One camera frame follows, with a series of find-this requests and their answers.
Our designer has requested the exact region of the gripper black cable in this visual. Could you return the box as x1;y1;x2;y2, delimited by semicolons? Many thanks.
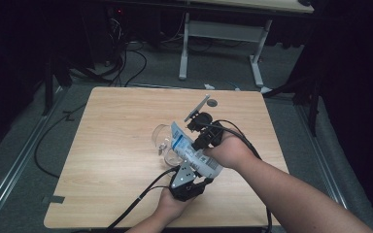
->
104;165;180;233
203;119;274;233

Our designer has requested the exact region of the clear glass mug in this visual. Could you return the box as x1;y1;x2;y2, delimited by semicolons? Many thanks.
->
151;123;187;168

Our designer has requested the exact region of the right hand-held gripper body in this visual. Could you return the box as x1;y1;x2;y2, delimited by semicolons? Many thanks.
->
184;94;224;150

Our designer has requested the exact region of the person's right hand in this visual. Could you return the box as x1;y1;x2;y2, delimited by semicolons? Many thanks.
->
203;130;257;171

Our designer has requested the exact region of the bundle of black cables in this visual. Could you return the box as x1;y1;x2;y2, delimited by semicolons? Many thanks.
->
77;18;128;87

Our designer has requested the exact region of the white metal frame desk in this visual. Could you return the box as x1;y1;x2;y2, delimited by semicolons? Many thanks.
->
178;0;315;89

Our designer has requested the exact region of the looped black floor cable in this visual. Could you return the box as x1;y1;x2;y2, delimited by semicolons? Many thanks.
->
123;48;149;88

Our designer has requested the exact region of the person's left hand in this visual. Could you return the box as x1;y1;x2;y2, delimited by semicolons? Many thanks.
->
156;188;195;221

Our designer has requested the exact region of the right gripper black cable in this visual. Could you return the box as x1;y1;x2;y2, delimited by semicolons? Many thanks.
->
203;119;274;233

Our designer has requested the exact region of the long black floor cable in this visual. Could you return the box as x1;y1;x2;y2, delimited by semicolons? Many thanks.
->
34;102;89;180

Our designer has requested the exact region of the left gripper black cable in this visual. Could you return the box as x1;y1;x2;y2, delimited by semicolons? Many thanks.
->
104;165;180;233

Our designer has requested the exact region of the metal floor rail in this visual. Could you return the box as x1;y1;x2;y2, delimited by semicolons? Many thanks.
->
295;105;349;210
0;86;70;228

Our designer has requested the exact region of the grey tape strip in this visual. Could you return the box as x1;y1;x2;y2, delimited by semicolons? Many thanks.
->
42;194;66;205

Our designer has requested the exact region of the black device with red light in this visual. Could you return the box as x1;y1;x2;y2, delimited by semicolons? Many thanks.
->
106;5;126;21

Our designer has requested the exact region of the black stand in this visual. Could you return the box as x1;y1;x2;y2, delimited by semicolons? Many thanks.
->
41;57;74;117
264;73;322;138

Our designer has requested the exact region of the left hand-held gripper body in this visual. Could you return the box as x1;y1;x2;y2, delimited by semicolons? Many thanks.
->
169;160;208;202

